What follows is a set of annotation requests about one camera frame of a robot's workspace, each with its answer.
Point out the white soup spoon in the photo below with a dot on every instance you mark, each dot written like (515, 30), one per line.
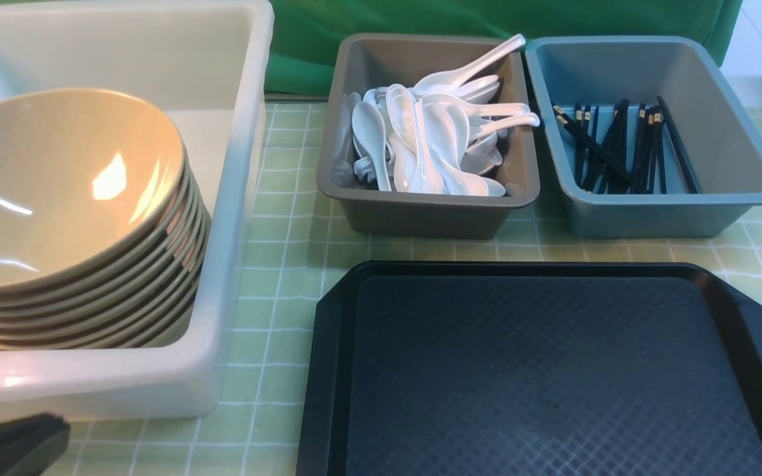
(427, 179)

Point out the black chopstick rightmost in bin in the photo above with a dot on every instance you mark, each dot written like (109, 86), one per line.
(685, 166)

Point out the blue plastic chopstick bin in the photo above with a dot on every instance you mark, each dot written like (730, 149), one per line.
(723, 145)

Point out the white spoon of pile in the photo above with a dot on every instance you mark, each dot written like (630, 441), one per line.
(447, 81)
(368, 127)
(481, 128)

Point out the green checkered table mat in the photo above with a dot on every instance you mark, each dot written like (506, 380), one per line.
(297, 247)

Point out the brown plastic spoon bin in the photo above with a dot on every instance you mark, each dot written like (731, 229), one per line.
(370, 60)

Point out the white spoon top of pile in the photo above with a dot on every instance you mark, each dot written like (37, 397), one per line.
(447, 81)

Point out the white spoon right of pile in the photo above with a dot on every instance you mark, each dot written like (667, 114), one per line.
(481, 128)

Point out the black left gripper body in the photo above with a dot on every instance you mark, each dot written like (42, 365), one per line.
(30, 445)

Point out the black chopstick diagonal in bin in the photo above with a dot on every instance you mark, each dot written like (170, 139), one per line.
(583, 138)

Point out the black serving tray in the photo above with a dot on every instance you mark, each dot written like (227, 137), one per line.
(526, 368)

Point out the white spoon left of pile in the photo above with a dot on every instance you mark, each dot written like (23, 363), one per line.
(368, 127)

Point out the green backdrop cloth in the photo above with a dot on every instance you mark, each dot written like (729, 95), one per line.
(307, 34)

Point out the stack of tan bowls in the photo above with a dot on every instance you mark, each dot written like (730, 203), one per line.
(103, 228)

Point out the large white plastic tub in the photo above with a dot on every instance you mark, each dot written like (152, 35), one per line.
(203, 62)

